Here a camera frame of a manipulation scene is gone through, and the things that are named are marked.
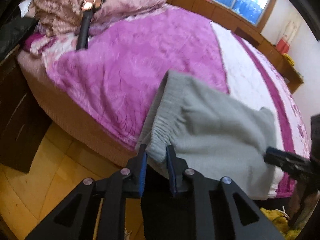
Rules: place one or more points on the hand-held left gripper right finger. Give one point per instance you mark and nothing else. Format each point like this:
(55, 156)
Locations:
(172, 173)

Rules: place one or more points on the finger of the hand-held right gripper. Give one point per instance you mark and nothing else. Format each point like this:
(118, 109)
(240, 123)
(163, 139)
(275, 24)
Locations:
(280, 158)

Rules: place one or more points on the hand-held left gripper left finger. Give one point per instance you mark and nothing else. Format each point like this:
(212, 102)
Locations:
(142, 171)

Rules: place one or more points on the grey pants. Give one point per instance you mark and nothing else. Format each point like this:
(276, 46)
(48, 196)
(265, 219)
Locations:
(215, 135)

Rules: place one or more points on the yellow fuzzy cloth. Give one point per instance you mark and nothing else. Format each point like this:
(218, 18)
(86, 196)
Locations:
(272, 217)

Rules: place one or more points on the yellow object on cabinet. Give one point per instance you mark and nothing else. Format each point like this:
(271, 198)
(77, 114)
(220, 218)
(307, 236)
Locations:
(290, 60)

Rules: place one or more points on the magenta plush blanket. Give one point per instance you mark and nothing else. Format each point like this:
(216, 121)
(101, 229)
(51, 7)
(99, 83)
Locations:
(75, 120)

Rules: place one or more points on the red bag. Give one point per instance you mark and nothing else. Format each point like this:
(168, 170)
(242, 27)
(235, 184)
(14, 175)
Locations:
(283, 46)

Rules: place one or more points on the bed with white sheet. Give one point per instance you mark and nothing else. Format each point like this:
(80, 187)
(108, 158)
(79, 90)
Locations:
(130, 62)

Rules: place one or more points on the white bag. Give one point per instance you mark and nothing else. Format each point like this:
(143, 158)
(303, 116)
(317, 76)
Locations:
(290, 30)

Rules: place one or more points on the dark wooden nightstand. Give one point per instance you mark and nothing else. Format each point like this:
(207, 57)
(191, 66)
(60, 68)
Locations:
(17, 120)

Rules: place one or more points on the black phone stand pole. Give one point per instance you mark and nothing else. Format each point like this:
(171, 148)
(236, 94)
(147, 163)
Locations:
(83, 30)

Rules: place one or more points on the window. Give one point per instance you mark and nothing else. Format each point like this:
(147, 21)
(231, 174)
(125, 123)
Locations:
(245, 0)

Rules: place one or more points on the pink crumpled quilt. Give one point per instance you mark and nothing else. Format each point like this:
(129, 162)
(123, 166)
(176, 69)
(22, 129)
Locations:
(130, 0)

